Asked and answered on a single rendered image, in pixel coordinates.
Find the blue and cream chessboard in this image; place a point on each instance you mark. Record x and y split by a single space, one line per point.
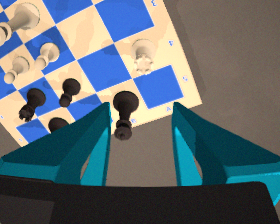
95 38

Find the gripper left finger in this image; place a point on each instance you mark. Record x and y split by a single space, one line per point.
60 155

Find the white chess piece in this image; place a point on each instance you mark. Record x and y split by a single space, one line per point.
26 17

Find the white chess rook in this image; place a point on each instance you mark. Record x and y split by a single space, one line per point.
142 50

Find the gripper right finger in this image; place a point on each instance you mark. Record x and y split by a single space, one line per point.
223 156

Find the white chess pawn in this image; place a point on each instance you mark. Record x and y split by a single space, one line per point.
50 52
20 66

